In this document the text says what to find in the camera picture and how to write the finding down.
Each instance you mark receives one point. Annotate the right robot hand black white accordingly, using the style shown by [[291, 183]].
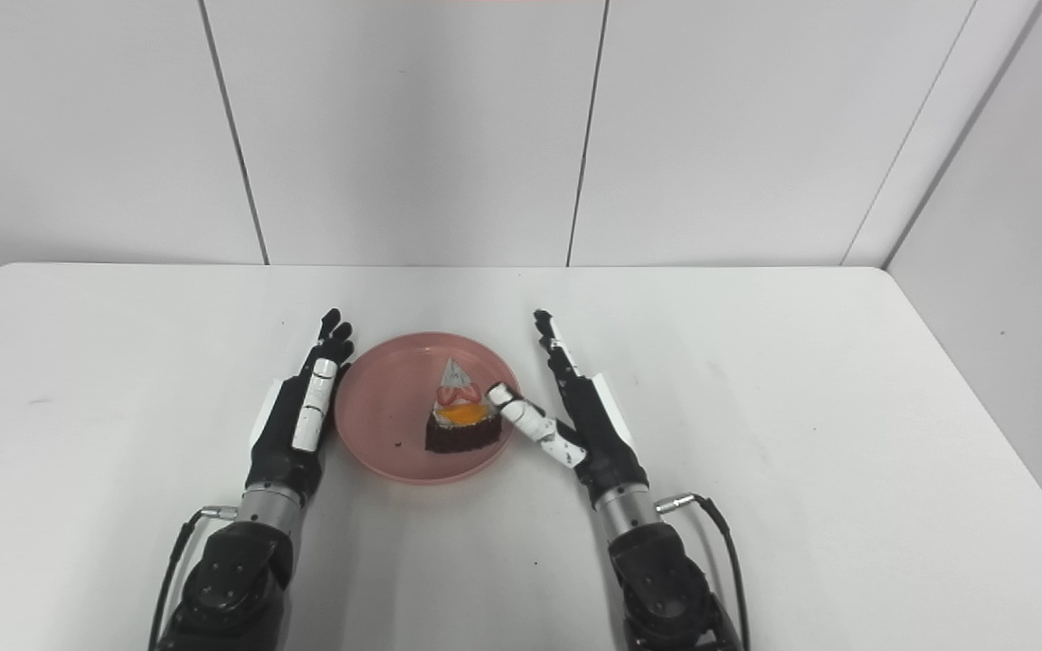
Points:
[[580, 416]]

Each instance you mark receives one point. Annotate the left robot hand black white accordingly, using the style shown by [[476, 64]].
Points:
[[299, 425]]

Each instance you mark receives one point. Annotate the pink round plate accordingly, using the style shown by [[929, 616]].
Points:
[[385, 416]]

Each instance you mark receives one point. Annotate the chocolate cake slice with fruit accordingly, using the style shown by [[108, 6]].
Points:
[[461, 414]]

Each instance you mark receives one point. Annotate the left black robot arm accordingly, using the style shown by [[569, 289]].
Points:
[[236, 579]]

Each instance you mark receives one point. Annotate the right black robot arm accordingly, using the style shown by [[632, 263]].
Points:
[[661, 574]]

